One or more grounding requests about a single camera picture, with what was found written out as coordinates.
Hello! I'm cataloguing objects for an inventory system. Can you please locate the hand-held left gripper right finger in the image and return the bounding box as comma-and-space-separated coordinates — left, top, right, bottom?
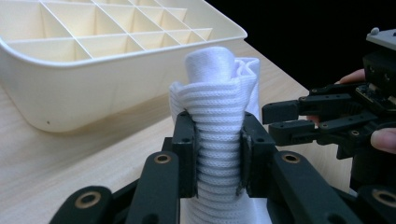
236, 111, 362, 224

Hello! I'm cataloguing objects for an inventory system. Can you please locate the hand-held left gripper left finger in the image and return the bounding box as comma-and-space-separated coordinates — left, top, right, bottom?
124, 111, 199, 224

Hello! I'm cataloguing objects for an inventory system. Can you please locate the white sock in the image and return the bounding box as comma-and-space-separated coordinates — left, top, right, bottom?
168, 46, 272, 224

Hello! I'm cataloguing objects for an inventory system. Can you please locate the cream divided storage box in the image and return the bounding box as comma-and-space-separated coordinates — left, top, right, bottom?
0, 0, 248, 133

